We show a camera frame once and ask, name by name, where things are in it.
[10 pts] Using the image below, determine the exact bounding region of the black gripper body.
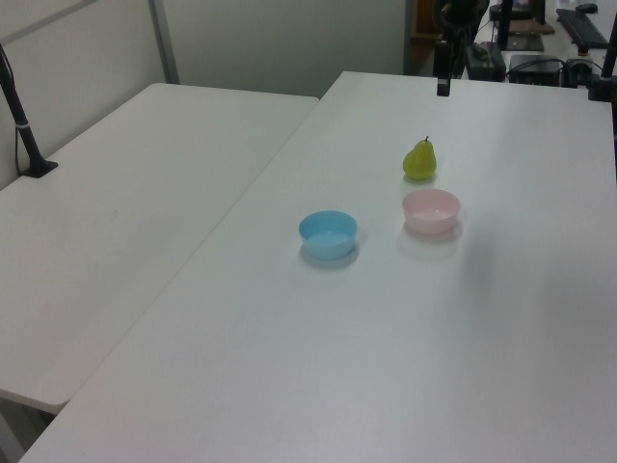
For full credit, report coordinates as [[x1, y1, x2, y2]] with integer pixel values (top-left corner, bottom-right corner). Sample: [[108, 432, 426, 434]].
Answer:
[[435, 40, 454, 84]]

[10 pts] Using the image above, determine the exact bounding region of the green pear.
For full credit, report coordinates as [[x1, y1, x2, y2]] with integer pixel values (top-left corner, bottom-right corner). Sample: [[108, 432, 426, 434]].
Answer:
[[402, 135, 439, 182]]

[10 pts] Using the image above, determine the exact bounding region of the pink plastic bowl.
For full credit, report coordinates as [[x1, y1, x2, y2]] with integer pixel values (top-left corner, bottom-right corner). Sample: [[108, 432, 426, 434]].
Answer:
[[401, 188, 462, 236]]

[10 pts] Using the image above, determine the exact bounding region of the blue plastic bowl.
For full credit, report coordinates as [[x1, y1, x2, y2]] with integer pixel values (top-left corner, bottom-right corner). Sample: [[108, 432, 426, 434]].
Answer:
[[298, 209, 359, 260]]

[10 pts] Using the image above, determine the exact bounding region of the black and green device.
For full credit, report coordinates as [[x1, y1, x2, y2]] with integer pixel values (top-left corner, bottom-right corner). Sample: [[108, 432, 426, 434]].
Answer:
[[463, 41, 507, 81]]

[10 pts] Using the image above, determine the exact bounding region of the wooden cabinet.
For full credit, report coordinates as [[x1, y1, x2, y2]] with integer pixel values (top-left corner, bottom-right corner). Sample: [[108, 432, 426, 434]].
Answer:
[[409, 0, 445, 38]]

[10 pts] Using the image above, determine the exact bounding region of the black monitor stand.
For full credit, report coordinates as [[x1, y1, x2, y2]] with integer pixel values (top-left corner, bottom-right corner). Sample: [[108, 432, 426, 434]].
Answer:
[[497, 0, 546, 53]]

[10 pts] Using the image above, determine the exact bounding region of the black equipment box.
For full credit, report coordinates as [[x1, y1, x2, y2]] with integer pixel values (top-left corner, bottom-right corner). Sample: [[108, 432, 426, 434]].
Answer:
[[508, 53, 566, 84]]

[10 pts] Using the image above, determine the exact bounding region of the black computer keyboard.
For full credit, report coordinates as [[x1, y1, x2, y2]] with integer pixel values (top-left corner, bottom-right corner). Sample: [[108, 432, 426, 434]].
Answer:
[[555, 7, 609, 48]]

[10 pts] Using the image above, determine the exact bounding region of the black clamped stand pole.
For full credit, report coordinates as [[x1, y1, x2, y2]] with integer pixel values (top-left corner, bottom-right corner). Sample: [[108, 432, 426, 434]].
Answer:
[[584, 27, 617, 103]]

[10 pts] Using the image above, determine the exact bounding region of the white side table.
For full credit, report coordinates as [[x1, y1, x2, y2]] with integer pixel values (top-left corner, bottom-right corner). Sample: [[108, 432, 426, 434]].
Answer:
[[0, 82, 321, 415]]

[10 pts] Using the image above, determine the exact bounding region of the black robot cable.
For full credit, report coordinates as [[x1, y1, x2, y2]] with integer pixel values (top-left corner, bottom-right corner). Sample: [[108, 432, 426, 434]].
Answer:
[[439, 0, 484, 45]]

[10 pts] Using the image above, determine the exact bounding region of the grey metal partition post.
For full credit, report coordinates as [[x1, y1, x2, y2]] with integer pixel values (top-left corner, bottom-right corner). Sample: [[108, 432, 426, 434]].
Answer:
[[148, 0, 180, 86]]

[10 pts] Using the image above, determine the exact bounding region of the black camera pole with base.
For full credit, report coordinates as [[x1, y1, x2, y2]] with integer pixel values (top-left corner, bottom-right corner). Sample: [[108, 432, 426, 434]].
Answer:
[[0, 42, 60, 178]]

